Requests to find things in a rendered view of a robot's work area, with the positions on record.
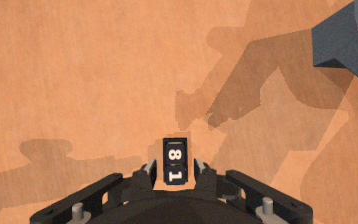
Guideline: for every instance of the black calendar cube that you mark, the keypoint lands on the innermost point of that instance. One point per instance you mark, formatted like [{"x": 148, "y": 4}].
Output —
[
  {"x": 175, "y": 174},
  {"x": 175, "y": 153}
]

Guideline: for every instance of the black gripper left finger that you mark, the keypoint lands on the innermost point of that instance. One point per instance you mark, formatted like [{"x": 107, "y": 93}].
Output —
[{"x": 85, "y": 204}]

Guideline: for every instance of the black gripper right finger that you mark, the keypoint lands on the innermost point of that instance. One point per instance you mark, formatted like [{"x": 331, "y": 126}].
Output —
[{"x": 262, "y": 202}]

